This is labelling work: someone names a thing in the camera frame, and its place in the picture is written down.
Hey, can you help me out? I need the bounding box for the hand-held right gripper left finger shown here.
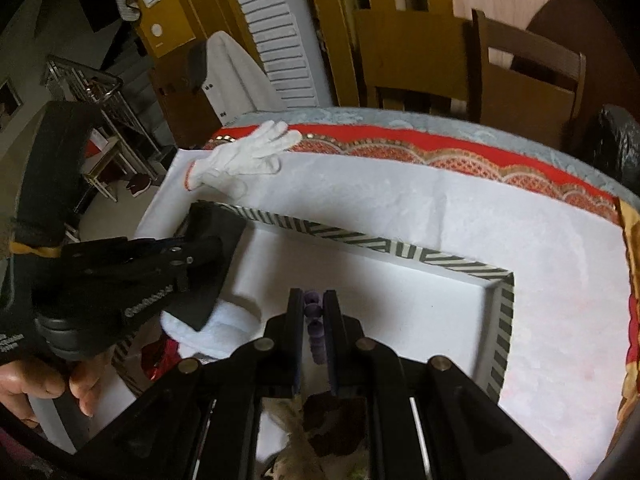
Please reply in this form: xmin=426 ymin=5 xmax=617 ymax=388
xmin=82 ymin=287 xmax=306 ymax=480

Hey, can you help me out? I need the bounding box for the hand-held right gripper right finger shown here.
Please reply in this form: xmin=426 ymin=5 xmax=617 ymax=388
xmin=324 ymin=290 xmax=571 ymax=480

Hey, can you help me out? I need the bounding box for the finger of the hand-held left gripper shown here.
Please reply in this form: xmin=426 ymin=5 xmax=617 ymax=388
xmin=160 ymin=234 xmax=226 ymax=292

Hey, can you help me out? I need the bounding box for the purple bead bracelet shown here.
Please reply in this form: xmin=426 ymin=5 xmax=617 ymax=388
xmin=302 ymin=290 xmax=328 ymax=366

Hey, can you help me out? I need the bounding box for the black rectangular hair accessory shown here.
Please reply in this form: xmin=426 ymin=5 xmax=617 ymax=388
xmin=172 ymin=204 xmax=247 ymax=333

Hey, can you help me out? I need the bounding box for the white fluffy scrunchie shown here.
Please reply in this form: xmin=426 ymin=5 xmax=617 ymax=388
xmin=160 ymin=299 xmax=263 ymax=358

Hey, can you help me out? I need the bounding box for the striped shallow cardboard box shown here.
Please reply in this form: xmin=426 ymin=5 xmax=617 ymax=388
xmin=112 ymin=200 xmax=516 ymax=406

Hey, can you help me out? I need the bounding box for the person's left hand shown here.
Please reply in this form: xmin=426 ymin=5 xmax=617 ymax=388
xmin=0 ymin=354 xmax=108 ymax=426

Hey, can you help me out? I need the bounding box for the dark brown scrunchie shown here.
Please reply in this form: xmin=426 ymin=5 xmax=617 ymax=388
xmin=305 ymin=395 xmax=371 ymax=456

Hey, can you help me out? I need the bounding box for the red shiny hair bow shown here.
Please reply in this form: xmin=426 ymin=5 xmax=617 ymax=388
xmin=141 ymin=339 xmax=183 ymax=387

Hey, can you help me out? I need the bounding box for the white cotton glove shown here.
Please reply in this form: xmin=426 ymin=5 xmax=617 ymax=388
xmin=186 ymin=120 xmax=303 ymax=193

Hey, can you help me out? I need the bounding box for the small white side table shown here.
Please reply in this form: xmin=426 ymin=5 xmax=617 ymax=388
xmin=82 ymin=135 xmax=151 ymax=203

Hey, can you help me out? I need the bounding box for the white jacket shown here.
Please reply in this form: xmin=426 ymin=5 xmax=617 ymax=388
xmin=202 ymin=31 xmax=286 ymax=126

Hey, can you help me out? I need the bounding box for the metal stair railing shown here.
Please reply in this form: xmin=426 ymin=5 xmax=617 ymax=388
xmin=42 ymin=57 xmax=161 ymax=156

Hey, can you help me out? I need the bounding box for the red patterned tablecloth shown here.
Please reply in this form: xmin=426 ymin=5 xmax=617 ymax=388
xmin=202 ymin=122 xmax=623 ymax=221

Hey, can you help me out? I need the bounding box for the white louvered door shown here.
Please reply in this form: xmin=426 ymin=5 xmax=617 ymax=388
xmin=222 ymin=0 xmax=321 ymax=111

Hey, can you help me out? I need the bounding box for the yellow wooden chair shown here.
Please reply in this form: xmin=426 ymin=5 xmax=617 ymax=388
xmin=352 ymin=7 xmax=481 ymax=121

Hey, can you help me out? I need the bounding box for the orange red printed blanket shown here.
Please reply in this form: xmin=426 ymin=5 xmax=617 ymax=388
xmin=617 ymin=197 xmax=640 ymax=426

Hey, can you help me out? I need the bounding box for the black plastic bag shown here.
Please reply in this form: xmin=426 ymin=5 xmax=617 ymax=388
xmin=582 ymin=105 xmax=640 ymax=196

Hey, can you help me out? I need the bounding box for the round brown tabletop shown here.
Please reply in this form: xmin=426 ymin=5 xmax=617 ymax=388
xmin=525 ymin=0 xmax=616 ymax=61

